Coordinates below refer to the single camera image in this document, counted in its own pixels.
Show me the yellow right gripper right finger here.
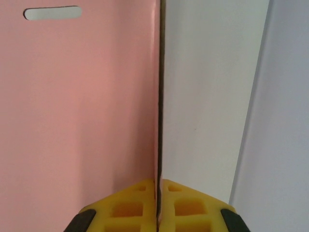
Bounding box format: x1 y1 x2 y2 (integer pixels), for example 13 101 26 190
158 178 249 232

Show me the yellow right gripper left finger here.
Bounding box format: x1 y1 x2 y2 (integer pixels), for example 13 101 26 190
64 178 158 232

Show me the pink cloth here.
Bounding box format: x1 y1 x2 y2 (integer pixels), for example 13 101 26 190
0 0 167 232

